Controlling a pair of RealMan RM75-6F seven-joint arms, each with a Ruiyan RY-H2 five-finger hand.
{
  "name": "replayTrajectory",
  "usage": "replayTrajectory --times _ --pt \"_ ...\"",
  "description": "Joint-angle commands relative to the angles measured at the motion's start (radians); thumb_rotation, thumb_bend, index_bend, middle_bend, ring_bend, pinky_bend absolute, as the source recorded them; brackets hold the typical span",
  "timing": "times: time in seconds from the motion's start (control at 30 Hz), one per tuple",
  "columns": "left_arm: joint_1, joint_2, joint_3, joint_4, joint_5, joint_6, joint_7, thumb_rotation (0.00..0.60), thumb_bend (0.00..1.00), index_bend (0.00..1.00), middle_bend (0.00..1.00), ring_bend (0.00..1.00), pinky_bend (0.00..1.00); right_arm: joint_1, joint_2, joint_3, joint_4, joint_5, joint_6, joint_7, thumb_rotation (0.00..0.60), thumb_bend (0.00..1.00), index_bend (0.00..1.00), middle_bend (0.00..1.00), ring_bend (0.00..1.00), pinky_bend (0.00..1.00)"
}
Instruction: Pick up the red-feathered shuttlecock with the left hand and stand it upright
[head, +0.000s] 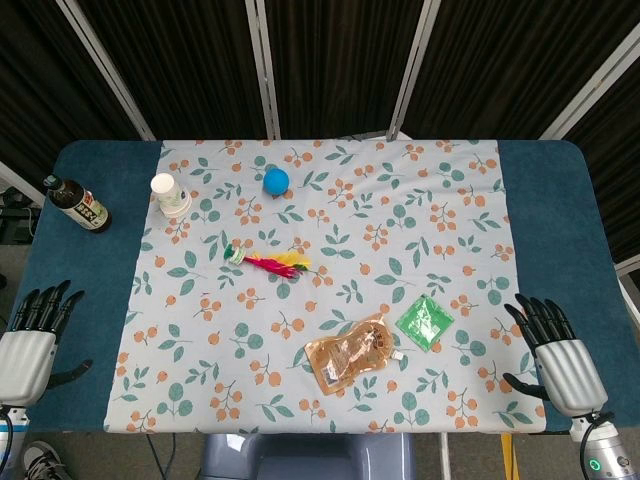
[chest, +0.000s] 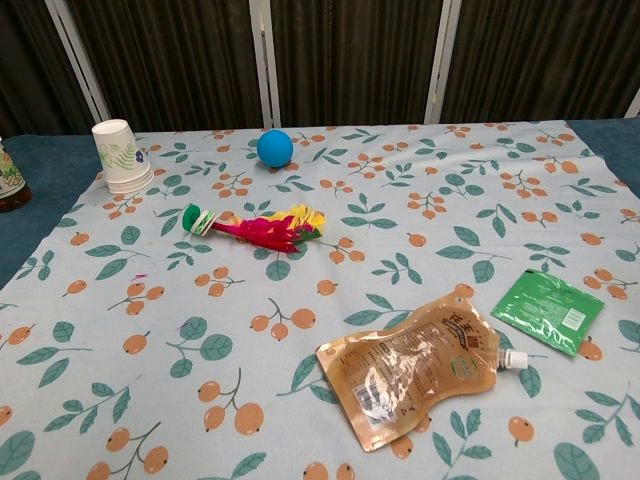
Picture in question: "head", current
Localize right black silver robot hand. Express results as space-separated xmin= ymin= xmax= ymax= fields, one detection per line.
xmin=502 ymin=293 xmax=609 ymax=416

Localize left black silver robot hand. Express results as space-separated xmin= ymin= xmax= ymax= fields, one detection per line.
xmin=0 ymin=279 xmax=94 ymax=407

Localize colourful feather shuttlecock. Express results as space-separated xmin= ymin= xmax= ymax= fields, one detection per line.
xmin=222 ymin=243 xmax=319 ymax=281

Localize floral tablecloth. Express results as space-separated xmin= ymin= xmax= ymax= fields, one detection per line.
xmin=102 ymin=137 xmax=546 ymax=435

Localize black and white sneaker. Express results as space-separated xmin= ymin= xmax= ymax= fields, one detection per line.
xmin=22 ymin=439 xmax=76 ymax=480

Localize dark blue table cover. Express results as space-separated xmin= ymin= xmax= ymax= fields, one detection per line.
xmin=0 ymin=138 xmax=617 ymax=436

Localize green foil sachet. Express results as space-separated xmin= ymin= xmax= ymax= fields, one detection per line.
xmin=394 ymin=293 xmax=455 ymax=354

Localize dark glass sauce bottle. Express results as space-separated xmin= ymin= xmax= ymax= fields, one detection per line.
xmin=42 ymin=174 xmax=113 ymax=235

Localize brown spout pouch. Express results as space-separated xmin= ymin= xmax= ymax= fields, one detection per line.
xmin=303 ymin=312 xmax=407 ymax=396

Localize blue ball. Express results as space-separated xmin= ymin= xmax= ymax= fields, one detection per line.
xmin=262 ymin=167 xmax=292 ymax=197

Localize black folding screen white frames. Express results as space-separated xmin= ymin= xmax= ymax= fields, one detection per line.
xmin=0 ymin=0 xmax=640 ymax=281

